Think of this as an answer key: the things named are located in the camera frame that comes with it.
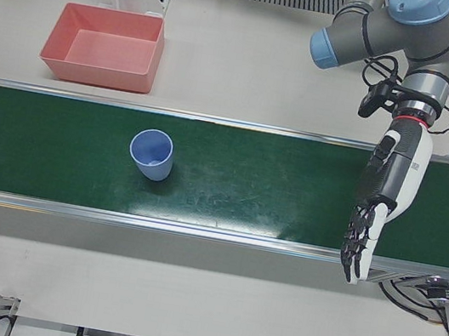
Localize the green conveyor belt, aluminium rails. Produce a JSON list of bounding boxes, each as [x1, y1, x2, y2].
[[0, 79, 449, 319]]

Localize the blue plastic cup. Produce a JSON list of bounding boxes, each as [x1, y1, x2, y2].
[[124, 124, 179, 185]]

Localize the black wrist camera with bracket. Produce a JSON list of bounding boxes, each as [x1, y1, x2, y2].
[[356, 76, 400, 122]]

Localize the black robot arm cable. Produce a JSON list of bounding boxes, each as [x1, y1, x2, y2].
[[358, 50, 402, 93]]

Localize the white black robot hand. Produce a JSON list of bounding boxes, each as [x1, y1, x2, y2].
[[335, 110, 440, 296]]

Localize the pink plastic box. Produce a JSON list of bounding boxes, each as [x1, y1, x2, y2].
[[34, 0, 171, 99]]

